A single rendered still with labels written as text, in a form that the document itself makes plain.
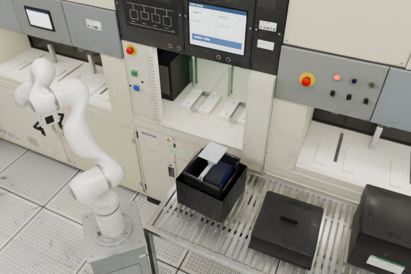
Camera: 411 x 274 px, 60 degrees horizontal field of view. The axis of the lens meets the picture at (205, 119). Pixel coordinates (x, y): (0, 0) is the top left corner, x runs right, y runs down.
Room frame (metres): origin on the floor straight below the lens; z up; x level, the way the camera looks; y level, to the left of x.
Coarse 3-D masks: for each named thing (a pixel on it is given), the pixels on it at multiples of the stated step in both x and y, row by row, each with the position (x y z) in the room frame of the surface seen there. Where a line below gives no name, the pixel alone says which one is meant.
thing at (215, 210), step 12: (240, 168) 1.30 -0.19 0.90; (180, 180) 1.23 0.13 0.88; (240, 180) 1.22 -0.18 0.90; (180, 192) 1.17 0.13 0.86; (192, 192) 1.14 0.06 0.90; (240, 192) 1.23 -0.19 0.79; (192, 204) 1.14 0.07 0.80; (204, 204) 1.10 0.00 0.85; (216, 204) 1.07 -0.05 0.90; (228, 204) 1.10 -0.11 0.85; (216, 216) 1.07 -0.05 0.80
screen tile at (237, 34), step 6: (222, 18) 1.53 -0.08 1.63; (228, 18) 1.52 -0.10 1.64; (234, 18) 1.51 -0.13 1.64; (228, 24) 1.52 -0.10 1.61; (234, 24) 1.51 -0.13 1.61; (240, 24) 1.50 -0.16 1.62; (222, 30) 1.53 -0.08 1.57; (228, 30) 1.52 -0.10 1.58; (240, 30) 1.50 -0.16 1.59; (222, 36) 1.53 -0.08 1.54; (228, 36) 1.52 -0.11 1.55; (234, 36) 1.51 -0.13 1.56; (240, 36) 1.50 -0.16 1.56
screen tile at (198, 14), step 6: (192, 12) 1.60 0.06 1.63; (198, 12) 1.59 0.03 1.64; (204, 12) 1.57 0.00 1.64; (210, 12) 1.56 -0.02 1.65; (192, 18) 1.60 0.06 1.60; (198, 18) 1.59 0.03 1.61; (204, 18) 1.57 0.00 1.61; (210, 18) 1.56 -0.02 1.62; (192, 24) 1.60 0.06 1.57; (198, 24) 1.59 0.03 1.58; (204, 24) 1.57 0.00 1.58; (210, 24) 1.56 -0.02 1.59; (192, 30) 1.60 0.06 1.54; (198, 30) 1.59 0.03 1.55; (204, 30) 1.57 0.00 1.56; (210, 30) 1.56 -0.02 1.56
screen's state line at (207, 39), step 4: (192, 36) 1.60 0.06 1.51; (196, 36) 1.59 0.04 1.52; (200, 36) 1.58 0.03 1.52; (204, 36) 1.57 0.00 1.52; (208, 36) 1.56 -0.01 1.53; (200, 40) 1.58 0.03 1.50; (204, 40) 1.57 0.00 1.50; (208, 40) 1.56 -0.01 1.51; (212, 40) 1.55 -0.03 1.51; (216, 40) 1.55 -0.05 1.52; (220, 40) 1.54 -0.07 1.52; (224, 40) 1.53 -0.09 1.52; (228, 40) 1.52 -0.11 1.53; (216, 44) 1.55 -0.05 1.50; (220, 44) 1.54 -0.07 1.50; (224, 44) 1.53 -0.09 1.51; (228, 44) 1.52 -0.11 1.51; (232, 44) 1.51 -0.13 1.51; (236, 44) 1.50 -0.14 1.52; (240, 44) 1.49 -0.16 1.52; (236, 48) 1.50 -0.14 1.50; (240, 48) 1.49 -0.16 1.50
